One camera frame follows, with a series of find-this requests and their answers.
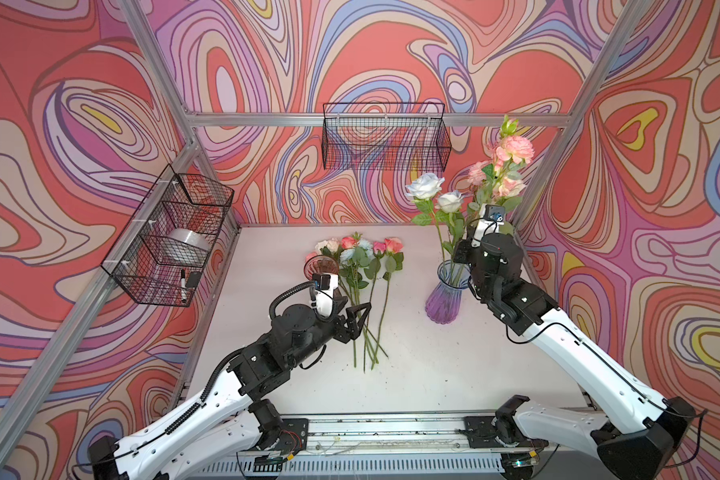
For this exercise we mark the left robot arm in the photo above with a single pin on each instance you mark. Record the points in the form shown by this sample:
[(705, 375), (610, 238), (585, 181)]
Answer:
[(231, 413)]

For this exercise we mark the red pink rose stem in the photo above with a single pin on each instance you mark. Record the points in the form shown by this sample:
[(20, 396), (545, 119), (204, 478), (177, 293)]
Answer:
[(391, 263)]

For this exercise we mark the black marker pen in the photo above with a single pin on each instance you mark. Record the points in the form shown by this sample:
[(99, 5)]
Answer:
[(183, 286)]

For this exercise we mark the black wire basket left wall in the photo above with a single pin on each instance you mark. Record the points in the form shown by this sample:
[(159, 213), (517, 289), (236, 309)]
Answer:
[(176, 227)]

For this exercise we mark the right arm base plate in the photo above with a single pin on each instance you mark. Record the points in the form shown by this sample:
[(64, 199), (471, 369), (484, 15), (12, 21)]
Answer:
[(483, 431)]

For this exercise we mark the pink grey glass vase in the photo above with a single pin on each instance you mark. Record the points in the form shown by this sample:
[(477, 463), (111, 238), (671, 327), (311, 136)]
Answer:
[(320, 264)]

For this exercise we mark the light blue carnation stem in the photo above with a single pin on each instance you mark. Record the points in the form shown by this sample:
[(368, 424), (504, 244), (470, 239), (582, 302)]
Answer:
[(354, 260)]

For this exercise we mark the pink carnation stem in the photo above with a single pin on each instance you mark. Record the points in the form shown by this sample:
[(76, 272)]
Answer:
[(481, 180)]

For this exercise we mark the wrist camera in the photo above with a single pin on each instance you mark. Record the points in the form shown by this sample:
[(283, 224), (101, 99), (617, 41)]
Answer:
[(325, 285), (494, 214)]

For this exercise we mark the black wire basket back wall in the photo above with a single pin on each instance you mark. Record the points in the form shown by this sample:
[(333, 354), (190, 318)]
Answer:
[(385, 136)]

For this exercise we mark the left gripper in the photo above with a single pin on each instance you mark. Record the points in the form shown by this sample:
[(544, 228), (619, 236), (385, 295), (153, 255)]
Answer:
[(353, 331)]

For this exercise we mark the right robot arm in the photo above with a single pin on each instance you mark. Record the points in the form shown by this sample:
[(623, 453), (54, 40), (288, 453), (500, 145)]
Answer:
[(637, 429)]

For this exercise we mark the blue white rose stem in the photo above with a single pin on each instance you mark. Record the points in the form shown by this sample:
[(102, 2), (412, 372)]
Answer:
[(449, 208)]

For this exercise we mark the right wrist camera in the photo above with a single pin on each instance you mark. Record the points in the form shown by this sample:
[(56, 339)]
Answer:
[(494, 214)]

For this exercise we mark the purple glass vase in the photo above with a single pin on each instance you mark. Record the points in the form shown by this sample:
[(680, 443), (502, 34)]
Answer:
[(443, 304)]

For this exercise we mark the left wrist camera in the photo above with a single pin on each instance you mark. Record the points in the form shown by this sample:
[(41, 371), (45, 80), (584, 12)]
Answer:
[(325, 285)]

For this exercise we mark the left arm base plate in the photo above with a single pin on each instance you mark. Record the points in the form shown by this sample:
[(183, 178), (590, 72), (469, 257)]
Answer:
[(290, 436)]

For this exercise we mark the black wire basket wall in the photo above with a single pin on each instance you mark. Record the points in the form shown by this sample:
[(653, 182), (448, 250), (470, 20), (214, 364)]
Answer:
[(385, 136), (176, 227)]

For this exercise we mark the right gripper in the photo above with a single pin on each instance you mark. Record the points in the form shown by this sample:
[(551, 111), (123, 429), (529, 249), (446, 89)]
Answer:
[(459, 254)]

